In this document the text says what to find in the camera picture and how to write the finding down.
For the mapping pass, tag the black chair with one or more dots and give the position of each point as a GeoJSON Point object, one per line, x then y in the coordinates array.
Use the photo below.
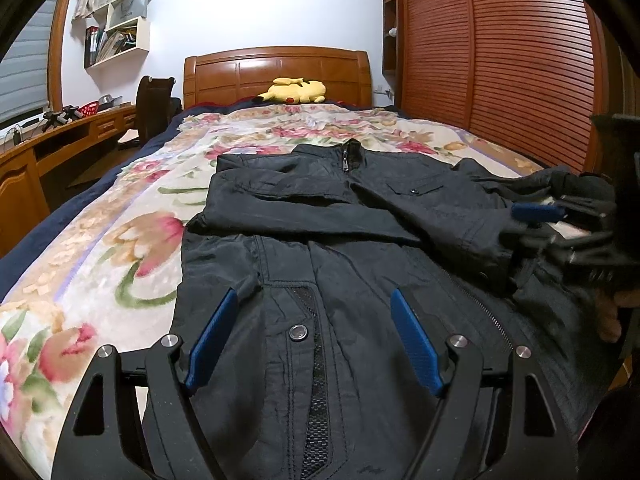
{"type": "Point", "coordinates": [152, 105]}

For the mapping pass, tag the black jacket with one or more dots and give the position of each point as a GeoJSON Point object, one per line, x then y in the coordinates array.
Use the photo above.
{"type": "Point", "coordinates": [350, 260]}

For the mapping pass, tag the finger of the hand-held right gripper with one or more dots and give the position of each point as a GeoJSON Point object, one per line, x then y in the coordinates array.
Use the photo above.
{"type": "Point", "coordinates": [555, 245]}
{"type": "Point", "coordinates": [537, 212]}

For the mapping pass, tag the grey window blind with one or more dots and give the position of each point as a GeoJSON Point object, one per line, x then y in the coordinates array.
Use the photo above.
{"type": "Point", "coordinates": [27, 70]}

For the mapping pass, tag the wooden desk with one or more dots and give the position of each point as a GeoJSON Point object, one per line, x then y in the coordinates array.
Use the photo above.
{"type": "Point", "coordinates": [45, 160]}

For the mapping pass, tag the red basket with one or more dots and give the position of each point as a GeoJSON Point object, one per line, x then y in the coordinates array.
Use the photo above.
{"type": "Point", "coordinates": [90, 108]}

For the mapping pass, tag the floral blanket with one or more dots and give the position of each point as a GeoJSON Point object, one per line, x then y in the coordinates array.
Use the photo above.
{"type": "Point", "coordinates": [125, 240]}

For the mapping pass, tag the person's right hand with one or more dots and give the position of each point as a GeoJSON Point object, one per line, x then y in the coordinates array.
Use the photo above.
{"type": "Point", "coordinates": [611, 315]}

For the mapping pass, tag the wooden bed headboard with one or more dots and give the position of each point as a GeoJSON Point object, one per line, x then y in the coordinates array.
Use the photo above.
{"type": "Point", "coordinates": [277, 72]}

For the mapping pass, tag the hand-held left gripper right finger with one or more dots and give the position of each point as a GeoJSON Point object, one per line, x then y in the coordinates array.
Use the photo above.
{"type": "Point", "coordinates": [417, 342]}

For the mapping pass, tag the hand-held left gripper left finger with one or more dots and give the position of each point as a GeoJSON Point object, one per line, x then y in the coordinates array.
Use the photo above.
{"type": "Point", "coordinates": [212, 342]}

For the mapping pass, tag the navy bed sheet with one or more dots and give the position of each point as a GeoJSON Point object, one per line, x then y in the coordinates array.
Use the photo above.
{"type": "Point", "coordinates": [65, 195]}

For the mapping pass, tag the row of books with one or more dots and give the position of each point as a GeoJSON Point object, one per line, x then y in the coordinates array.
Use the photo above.
{"type": "Point", "coordinates": [107, 42]}

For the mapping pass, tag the yellow plush toy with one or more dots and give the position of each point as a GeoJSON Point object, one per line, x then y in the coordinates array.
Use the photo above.
{"type": "Point", "coordinates": [292, 91]}

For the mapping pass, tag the wooden louvered wardrobe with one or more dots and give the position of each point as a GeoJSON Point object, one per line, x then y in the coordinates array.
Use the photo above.
{"type": "Point", "coordinates": [500, 60]}

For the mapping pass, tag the grey paper bag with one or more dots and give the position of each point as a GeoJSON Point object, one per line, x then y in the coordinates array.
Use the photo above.
{"type": "Point", "coordinates": [129, 7]}

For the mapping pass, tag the white wall shelf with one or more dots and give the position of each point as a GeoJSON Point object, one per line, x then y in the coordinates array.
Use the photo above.
{"type": "Point", "coordinates": [122, 25]}

